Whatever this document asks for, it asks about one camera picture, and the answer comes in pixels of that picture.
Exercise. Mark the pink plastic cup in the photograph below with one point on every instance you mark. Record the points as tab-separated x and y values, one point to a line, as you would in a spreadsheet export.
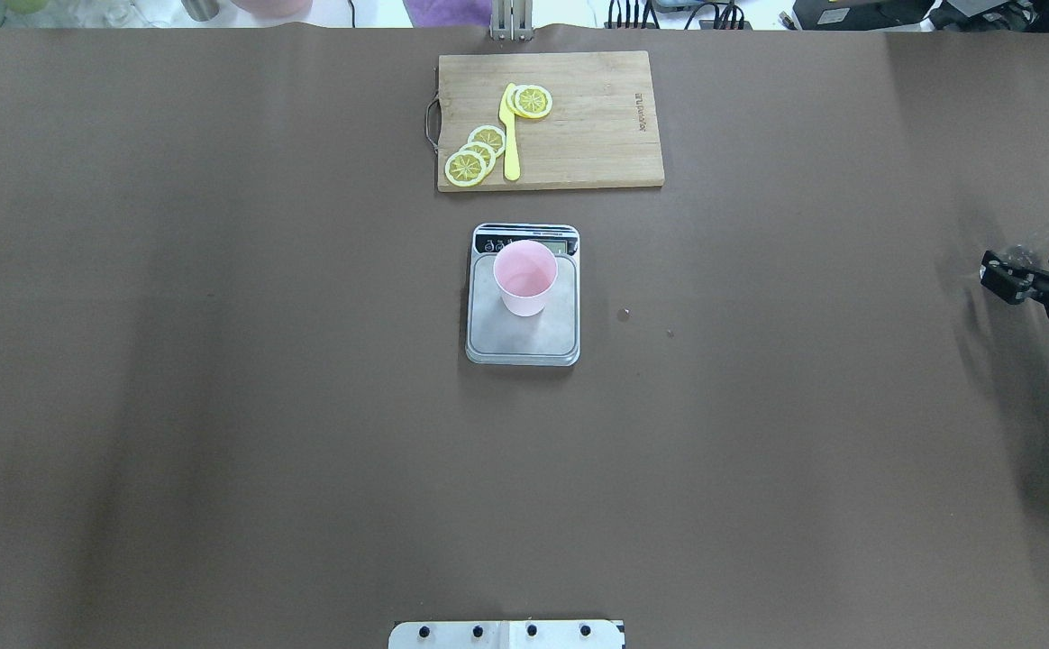
525	271

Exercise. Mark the digital kitchen scale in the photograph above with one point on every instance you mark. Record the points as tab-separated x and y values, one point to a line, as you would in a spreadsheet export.
495	335

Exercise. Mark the wooden cutting board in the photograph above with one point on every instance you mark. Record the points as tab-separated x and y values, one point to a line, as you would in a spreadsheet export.
602	131

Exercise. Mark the lemon slice pair top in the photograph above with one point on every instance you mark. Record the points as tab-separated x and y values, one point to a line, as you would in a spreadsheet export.
529	101

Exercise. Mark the yellow plastic knife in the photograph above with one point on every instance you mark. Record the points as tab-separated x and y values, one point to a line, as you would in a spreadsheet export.
511	162

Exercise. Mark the lemon slice middle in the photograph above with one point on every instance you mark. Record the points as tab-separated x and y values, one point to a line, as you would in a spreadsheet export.
487	154

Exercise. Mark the lemon slice rear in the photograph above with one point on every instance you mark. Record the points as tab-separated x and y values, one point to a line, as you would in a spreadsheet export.
490	135

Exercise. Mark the lemon slice front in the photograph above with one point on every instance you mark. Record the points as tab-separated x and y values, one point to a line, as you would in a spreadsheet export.
465	168

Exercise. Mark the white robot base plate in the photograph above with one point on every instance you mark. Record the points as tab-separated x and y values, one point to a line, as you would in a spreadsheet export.
525	633

